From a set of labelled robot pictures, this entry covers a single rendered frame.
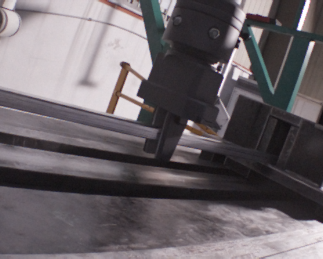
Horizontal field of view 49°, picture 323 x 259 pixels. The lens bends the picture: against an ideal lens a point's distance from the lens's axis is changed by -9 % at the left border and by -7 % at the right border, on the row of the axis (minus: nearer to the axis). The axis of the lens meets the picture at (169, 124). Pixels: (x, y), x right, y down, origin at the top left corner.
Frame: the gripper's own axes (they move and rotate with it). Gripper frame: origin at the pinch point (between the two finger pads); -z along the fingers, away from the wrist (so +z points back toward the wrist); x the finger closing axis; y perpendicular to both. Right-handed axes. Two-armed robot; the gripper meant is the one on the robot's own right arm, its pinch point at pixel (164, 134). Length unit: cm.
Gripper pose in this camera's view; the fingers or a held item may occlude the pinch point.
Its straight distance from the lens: 47.9
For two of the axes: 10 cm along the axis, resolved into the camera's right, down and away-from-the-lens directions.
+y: -7.0, -1.8, -6.9
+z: 3.5, -9.3, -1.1
